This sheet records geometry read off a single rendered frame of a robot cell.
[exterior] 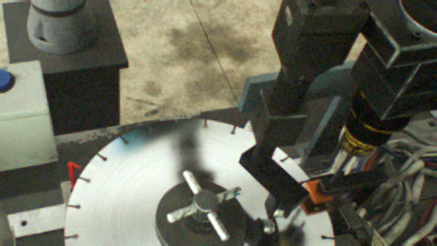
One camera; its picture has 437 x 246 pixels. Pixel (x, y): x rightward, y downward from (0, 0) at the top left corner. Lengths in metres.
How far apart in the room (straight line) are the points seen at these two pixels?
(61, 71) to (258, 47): 1.40
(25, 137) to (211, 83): 1.36
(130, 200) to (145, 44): 1.66
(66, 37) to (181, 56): 1.18
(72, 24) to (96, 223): 0.55
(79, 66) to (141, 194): 0.49
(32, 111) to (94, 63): 0.31
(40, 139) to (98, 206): 0.26
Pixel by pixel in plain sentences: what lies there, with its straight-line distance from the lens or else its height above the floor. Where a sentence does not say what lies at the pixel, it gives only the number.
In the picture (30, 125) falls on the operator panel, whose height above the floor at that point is 0.86.
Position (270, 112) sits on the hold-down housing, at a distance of 0.47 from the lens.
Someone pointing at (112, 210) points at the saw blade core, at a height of 0.95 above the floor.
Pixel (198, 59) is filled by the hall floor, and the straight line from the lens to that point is 2.17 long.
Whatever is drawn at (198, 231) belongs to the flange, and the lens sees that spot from 0.56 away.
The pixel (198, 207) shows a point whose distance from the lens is 0.54.
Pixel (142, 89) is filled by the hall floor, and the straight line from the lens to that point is 2.01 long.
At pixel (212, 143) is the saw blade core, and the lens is 0.66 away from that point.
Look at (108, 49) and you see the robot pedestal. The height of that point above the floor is 0.75.
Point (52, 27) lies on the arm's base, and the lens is 1.04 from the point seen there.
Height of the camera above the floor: 1.47
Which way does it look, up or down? 54 degrees down
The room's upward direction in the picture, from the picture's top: 6 degrees clockwise
